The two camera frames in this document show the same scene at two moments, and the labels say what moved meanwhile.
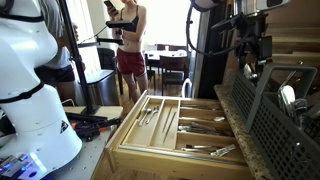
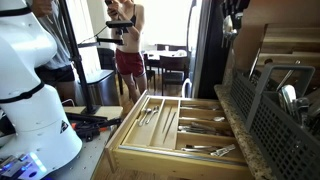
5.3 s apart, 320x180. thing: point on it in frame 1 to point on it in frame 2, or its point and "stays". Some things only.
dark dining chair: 174,69 stays
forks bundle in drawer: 212,150 stays
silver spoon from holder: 247,71 to 228,31
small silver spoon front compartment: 147,110 stays
